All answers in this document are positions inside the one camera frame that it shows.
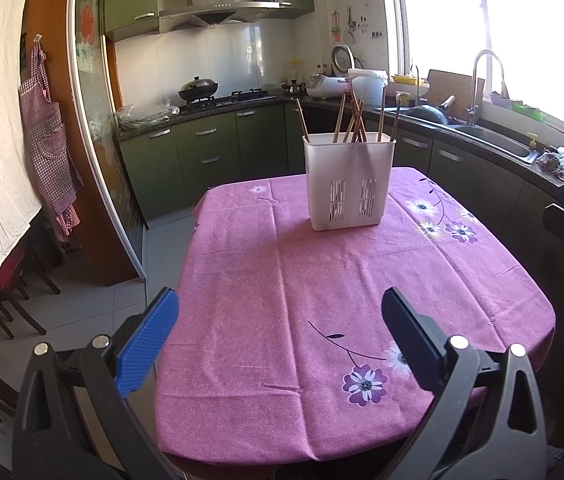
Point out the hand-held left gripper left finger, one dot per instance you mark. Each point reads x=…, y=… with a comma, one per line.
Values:
x=144, y=345

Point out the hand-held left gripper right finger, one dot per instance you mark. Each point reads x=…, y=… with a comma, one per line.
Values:
x=412, y=345

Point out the white plastic utensil holder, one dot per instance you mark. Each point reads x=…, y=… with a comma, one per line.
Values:
x=347, y=165

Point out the bundle of wooden chopsticks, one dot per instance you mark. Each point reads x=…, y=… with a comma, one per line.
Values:
x=359, y=125

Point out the brown wooden chopstick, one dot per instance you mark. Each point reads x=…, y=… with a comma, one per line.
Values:
x=302, y=120

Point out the bundle of dish rags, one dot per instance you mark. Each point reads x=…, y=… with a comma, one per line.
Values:
x=559, y=162

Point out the steel kitchen sink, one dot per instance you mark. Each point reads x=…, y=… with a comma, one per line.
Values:
x=492, y=142

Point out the dark lower kitchen cabinets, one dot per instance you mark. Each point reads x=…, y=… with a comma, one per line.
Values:
x=462, y=180

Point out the pink floral tablecloth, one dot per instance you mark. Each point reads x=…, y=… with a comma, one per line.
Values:
x=287, y=285

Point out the green plastic container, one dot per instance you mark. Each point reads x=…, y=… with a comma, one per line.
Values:
x=527, y=110

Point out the steel kitchen faucet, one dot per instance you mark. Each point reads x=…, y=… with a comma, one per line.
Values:
x=473, y=90

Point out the wooden cutting board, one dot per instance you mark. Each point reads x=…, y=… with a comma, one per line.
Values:
x=454, y=87

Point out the black frying wok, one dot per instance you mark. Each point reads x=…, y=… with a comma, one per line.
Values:
x=427, y=114

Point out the kitchen window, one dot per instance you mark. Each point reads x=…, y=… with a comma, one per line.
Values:
x=527, y=25

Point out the pink checkered apron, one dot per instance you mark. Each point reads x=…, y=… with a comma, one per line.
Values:
x=44, y=145

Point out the white mug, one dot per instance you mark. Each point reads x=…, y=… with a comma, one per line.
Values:
x=402, y=99

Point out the green lower kitchen cabinets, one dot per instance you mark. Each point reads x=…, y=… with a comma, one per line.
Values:
x=257, y=145

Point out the plastic bag of vegetables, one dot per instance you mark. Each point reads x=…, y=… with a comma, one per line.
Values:
x=144, y=115

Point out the yellow sill tray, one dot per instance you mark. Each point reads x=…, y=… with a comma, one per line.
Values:
x=407, y=79

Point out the white plastic bucket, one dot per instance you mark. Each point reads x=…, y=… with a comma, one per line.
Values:
x=369, y=87

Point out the black wok with lid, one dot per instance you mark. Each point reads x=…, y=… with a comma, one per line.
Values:
x=197, y=89

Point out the sliding glass door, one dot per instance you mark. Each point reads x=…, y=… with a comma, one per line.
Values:
x=94, y=85

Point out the black gas stove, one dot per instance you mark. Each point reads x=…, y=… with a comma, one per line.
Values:
x=242, y=96

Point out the white rice cooker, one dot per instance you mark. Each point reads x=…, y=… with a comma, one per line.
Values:
x=324, y=86

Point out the small cooking pot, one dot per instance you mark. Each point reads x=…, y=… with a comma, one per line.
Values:
x=294, y=88

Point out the red green wall ornament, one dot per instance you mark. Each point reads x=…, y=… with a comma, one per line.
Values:
x=336, y=27

